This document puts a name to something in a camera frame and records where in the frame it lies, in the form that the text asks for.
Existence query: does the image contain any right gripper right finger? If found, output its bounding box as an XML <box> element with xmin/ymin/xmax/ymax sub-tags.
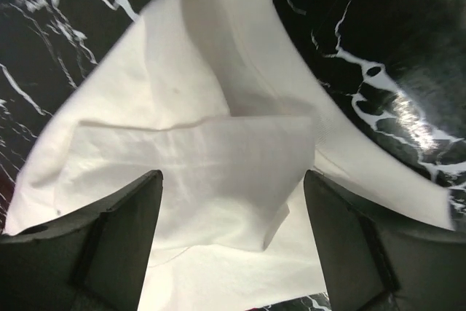
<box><xmin>304</xmin><ymin>170</ymin><xmax>465</xmax><ymax>311</ymax></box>

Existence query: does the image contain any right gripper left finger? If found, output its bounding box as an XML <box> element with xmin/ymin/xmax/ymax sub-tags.
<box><xmin>1</xmin><ymin>170</ymin><xmax>163</xmax><ymax>310</ymax></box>

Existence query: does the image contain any white coca-cola t-shirt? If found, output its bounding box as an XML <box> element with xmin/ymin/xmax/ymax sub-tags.
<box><xmin>5</xmin><ymin>0</ymin><xmax>452</xmax><ymax>310</ymax></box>

